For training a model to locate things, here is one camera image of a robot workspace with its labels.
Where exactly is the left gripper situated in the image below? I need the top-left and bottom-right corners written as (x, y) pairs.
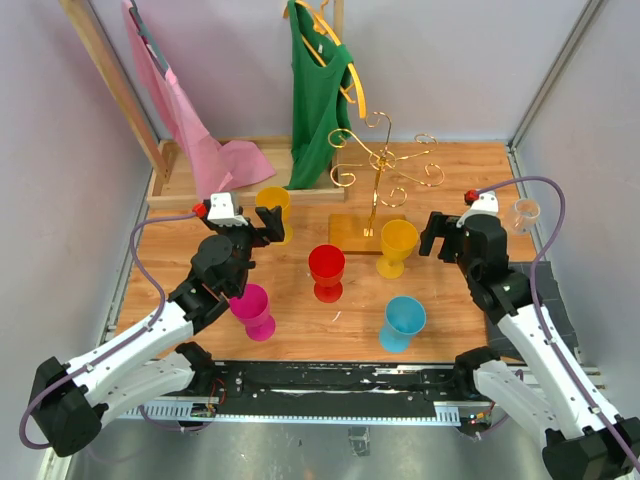
top-left (201, 204), bottom-right (284, 293)

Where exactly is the yellow goblet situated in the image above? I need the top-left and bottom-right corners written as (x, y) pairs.
top-left (376, 219), bottom-right (419, 279)
top-left (255, 186), bottom-right (293, 245)

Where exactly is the clear wine glass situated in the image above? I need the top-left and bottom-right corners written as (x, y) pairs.
top-left (504, 199), bottom-right (541, 235)

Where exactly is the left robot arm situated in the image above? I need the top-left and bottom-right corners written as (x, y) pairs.
top-left (19, 194), bottom-right (285, 457)

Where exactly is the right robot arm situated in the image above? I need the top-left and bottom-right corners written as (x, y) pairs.
top-left (419, 211), bottom-right (639, 479)

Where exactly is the wooden rack base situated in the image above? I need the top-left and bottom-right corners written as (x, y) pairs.
top-left (328, 214), bottom-right (406, 255)

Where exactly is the red goblet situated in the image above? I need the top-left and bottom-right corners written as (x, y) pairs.
top-left (308, 244), bottom-right (346, 303)

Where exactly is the magenta goblet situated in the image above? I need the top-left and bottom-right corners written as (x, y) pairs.
top-left (230, 283), bottom-right (276, 342)

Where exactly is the pink cloth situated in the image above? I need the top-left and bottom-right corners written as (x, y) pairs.
top-left (121, 1), bottom-right (276, 199)

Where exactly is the blue goblet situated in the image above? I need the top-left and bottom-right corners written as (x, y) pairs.
top-left (379, 296), bottom-right (427, 353)

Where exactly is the dark grey checked cloth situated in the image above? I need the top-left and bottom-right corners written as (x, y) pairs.
top-left (485, 261), bottom-right (579, 363)

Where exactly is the green tank top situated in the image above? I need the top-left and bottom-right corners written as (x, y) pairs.
top-left (287, 1), bottom-right (352, 190)

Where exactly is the yellow clothes hanger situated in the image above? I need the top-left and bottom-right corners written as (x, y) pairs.
top-left (297, 0), bottom-right (367, 120)

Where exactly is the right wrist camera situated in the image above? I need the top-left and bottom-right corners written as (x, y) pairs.
top-left (464, 190), bottom-right (499, 216)

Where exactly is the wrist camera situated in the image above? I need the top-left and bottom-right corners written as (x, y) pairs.
top-left (207, 192), bottom-right (245, 227)
top-left (464, 190), bottom-right (499, 216)

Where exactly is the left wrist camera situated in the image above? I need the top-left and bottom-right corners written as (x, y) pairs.
top-left (207, 192), bottom-right (245, 227)

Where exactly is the gold wire glass rack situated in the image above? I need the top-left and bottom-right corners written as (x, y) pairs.
top-left (327, 111), bottom-right (445, 238)

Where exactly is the black mounting rail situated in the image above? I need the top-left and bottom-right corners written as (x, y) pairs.
top-left (126, 361), bottom-right (491, 427)

